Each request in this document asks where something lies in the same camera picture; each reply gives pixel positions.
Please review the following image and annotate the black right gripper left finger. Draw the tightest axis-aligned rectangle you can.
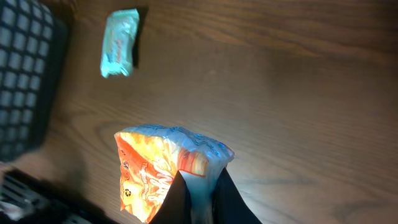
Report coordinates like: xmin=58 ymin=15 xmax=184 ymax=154
xmin=149 ymin=172 xmax=192 ymax=224

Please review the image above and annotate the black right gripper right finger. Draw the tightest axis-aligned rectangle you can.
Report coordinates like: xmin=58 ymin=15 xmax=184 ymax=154
xmin=213 ymin=168 xmax=261 ymax=224

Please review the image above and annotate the orange snack packet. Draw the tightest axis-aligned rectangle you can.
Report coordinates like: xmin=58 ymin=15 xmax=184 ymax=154
xmin=114 ymin=124 xmax=234 ymax=223

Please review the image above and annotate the mint green wipes pack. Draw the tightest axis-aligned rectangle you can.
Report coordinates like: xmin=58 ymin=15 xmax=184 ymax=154
xmin=100 ymin=9 xmax=140 ymax=78

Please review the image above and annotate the grey plastic shopping basket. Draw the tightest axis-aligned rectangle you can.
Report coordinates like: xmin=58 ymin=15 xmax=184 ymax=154
xmin=1 ymin=0 xmax=69 ymax=163

